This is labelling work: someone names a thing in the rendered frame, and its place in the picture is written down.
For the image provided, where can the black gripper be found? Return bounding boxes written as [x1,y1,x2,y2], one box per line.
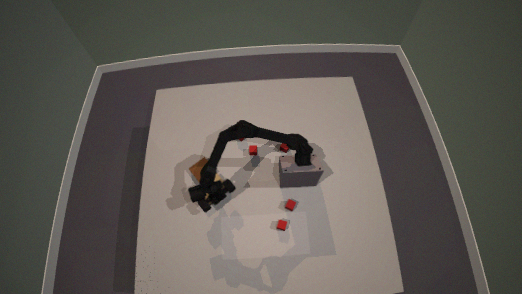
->
[198,179,235,212]

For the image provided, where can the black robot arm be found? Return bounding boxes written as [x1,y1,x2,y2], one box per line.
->
[188,120,313,203]

